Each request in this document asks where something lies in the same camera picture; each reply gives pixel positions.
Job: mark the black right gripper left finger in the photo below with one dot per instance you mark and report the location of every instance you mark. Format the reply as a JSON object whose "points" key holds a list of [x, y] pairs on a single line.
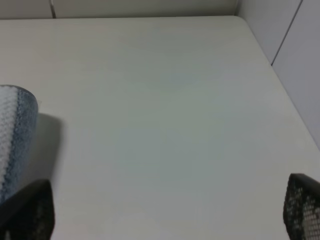
{"points": [[29, 214]]}

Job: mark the blue white striped towel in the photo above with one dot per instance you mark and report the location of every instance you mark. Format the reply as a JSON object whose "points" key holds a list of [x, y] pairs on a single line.
{"points": [[18, 118]]}

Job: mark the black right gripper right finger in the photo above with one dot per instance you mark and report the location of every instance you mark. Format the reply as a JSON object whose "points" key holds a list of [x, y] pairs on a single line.
{"points": [[301, 208]]}

